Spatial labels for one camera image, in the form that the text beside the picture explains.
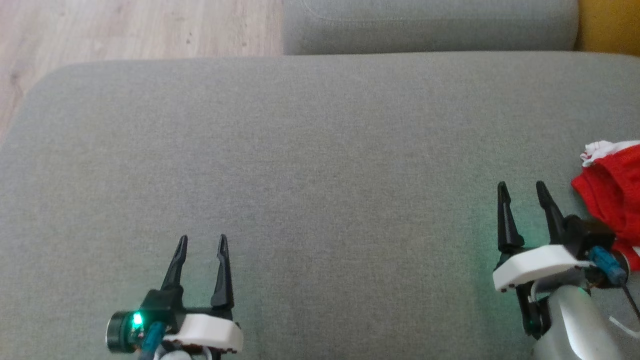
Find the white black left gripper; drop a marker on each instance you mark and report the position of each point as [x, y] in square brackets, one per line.
[210, 332]

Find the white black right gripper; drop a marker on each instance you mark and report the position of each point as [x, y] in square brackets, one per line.
[535, 265]

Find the red shorts with white trim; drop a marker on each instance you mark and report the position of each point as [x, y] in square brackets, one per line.
[615, 200]

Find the red white basketball jersey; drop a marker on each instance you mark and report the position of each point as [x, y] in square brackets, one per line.
[600, 149]

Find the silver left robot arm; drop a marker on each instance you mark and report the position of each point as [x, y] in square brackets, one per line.
[175, 356]

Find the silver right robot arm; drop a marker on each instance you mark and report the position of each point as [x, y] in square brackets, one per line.
[575, 325]

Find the large grey sofa seat cushion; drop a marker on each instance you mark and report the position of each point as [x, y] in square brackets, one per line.
[320, 175]

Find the large yellow sofa back cushion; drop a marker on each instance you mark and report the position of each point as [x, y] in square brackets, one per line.
[610, 25]

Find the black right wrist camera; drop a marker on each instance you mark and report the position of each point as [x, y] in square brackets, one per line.
[587, 230]

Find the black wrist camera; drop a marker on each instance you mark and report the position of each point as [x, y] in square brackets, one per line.
[122, 332]
[587, 230]

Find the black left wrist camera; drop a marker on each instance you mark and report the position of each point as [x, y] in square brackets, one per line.
[122, 332]

